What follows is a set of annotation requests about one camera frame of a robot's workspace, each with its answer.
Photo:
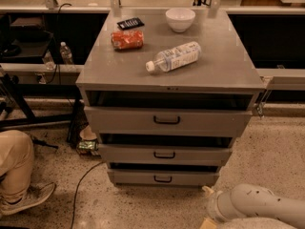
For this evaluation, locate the grey sneaker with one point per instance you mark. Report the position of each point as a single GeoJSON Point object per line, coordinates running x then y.
{"type": "Point", "coordinates": [33, 197]}

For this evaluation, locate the grey top drawer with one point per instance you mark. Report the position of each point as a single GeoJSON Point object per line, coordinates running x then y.
{"type": "Point", "coordinates": [142, 121]}

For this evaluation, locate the grey bottom drawer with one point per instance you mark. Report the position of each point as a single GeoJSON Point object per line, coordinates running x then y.
{"type": "Point", "coordinates": [167, 178]}

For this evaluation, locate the black snack packet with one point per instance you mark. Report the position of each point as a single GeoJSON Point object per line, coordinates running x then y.
{"type": "Point", "coordinates": [130, 24]}

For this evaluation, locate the grey metal drawer cabinet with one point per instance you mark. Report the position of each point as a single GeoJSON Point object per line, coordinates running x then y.
{"type": "Point", "coordinates": [167, 107]}

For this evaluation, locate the orange crushed soda can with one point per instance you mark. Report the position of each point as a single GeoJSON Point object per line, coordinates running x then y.
{"type": "Point", "coordinates": [124, 40]}

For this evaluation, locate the small water bottle background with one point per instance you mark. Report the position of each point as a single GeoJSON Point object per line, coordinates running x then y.
{"type": "Point", "coordinates": [66, 54]}

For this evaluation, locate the grey middle drawer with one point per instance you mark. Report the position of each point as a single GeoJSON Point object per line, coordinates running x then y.
{"type": "Point", "coordinates": [172, 155]}

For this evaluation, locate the white ceramic bowl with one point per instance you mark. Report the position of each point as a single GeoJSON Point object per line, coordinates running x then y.
{"type": "Point", "coordinates": [180, 19]}

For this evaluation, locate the person leg khaki trousers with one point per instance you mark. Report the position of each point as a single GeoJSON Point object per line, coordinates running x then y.
{"type": "Point", "coordinates": [16, 162]}

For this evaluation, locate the black handheld tool on floor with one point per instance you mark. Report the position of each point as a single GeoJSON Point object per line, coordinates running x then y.
{"type": "Point", "coordinates": [43, 143]}

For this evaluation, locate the clear plastic water bottle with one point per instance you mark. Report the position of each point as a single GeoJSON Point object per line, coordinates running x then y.
{"type": "Point", "coordinates": [174, 58]}

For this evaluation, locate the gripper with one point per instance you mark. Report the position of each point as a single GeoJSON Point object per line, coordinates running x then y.
{"type": "Point", "coordinates": [214, 205]}

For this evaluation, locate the black metal stand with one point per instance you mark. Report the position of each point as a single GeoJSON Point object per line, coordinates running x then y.
{"type": "Point", "coordinates": [12, 90]}

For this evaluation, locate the grey drawer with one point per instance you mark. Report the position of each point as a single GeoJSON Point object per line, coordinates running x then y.
{"type": "Point", "coordinates": [142, 121]}
{"type": "Point", "coordinates": [167, 178]}
{"type": "Point", "coordinates": [172, 155]}

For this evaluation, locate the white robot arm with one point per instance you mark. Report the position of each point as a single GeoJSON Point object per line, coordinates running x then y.
{"type": "Point", "coordinates": [251, 201]}

